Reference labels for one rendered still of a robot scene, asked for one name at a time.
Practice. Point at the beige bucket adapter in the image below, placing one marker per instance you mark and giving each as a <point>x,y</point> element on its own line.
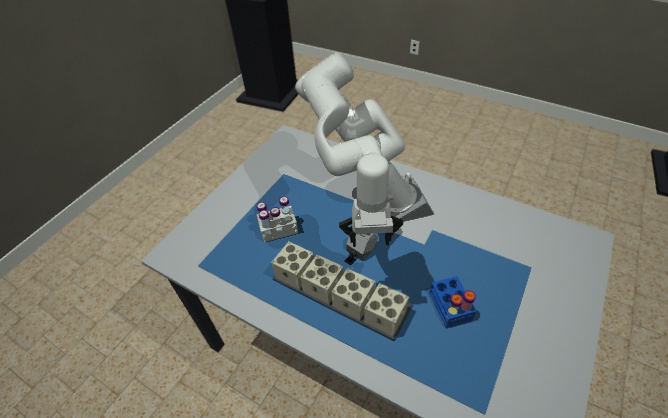
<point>351,293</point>
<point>320,278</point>
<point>382,303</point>
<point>291,263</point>

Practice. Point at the blue bench mat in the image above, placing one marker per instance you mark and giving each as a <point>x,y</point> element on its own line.
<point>461,362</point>

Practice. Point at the white tube rack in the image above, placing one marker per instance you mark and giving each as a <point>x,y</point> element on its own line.
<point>290,227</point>

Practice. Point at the blue tube rack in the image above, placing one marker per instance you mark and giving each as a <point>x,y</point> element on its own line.
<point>462,316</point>

